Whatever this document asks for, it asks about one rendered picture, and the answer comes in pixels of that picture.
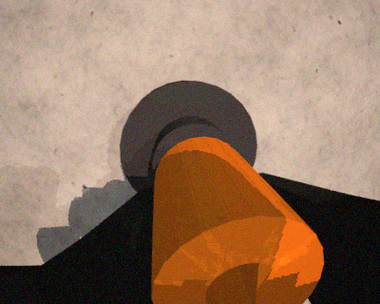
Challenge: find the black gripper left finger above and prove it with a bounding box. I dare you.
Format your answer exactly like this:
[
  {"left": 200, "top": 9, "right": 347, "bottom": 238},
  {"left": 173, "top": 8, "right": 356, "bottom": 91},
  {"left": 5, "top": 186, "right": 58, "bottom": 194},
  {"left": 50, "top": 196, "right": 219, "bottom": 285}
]
[{"left": 0, "top": 187, "right": 155, "bottom": 304}]

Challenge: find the orange knob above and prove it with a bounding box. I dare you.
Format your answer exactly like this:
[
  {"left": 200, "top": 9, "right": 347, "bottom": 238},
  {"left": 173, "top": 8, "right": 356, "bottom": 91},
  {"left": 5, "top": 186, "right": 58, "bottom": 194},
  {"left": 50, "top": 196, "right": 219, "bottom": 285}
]
[{"left": 151, "top": 137, "right": 324, "bottom": 304}]

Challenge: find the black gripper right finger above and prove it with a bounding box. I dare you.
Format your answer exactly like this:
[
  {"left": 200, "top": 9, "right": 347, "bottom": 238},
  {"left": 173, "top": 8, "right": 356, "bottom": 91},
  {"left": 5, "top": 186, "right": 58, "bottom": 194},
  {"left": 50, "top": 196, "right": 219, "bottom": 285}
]
[{"left": 259, "top": 174, "right": 380, "bottom": 304}]

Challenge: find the dark grey round pedestal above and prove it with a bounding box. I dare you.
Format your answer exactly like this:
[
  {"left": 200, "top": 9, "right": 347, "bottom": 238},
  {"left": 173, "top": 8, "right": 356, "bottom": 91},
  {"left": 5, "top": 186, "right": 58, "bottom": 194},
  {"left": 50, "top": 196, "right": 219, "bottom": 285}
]
[{"left": 119, "top": 80, "right": 257, "bottom": 193}]

